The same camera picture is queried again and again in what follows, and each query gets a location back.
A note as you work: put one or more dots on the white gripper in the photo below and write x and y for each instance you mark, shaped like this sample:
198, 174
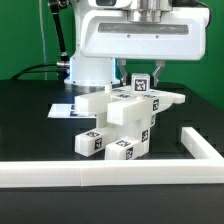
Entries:
180, 35

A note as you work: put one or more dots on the small white tag cube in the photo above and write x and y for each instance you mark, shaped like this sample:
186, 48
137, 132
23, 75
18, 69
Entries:
140, 83

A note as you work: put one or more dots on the white chair back frame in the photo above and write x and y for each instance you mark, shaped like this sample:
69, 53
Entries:
123, 107

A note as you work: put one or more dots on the white chair seat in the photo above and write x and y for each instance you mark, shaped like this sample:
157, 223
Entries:
139, 129

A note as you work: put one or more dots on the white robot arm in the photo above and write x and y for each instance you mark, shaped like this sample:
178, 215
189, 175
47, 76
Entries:
91, 73

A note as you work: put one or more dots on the white marker sheet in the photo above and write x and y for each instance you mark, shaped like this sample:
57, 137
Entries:
63, 111

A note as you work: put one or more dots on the white L-shaped fence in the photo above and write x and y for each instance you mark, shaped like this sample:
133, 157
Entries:
206, 166

